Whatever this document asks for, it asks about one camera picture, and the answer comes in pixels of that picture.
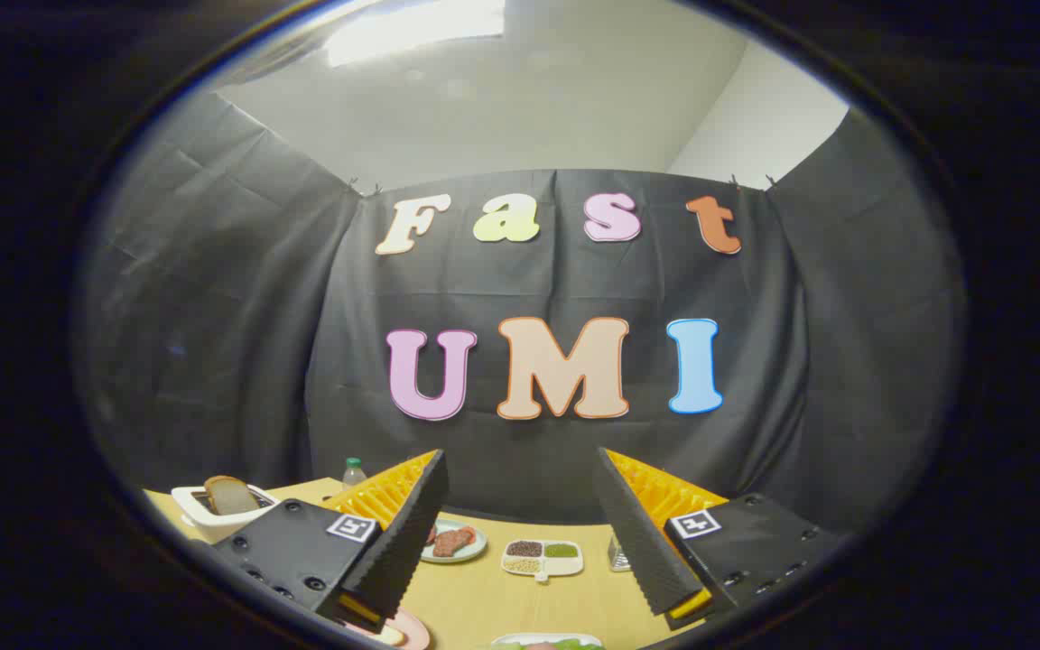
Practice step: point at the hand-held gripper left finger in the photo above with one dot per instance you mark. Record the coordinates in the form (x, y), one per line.
(403, 542)

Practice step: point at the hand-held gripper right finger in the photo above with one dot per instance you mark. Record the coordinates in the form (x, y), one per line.
(642, 542)

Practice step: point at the green lettuce leaf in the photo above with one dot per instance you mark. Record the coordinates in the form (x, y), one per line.
(570, 645)

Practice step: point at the brown crust bread slice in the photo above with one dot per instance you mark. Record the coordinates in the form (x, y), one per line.
(231, 495)

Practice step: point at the brown chicken drumstick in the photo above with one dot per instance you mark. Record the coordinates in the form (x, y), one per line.
(453, 541)

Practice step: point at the pale green plate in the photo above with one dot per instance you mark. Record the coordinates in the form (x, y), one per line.
(475, 547)

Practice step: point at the clear plastic water bottle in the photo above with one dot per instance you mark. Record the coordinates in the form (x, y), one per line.
(354, 473)

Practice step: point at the pink plate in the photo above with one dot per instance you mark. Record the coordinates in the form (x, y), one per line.
(415, 630)

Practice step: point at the white divided bean dish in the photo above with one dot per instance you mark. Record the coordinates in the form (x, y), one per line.
(542, 560)

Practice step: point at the white rounded plate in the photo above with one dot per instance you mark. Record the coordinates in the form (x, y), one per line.
(520, 639)

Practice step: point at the white toaster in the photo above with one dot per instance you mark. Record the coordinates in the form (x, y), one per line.
(199, 522)

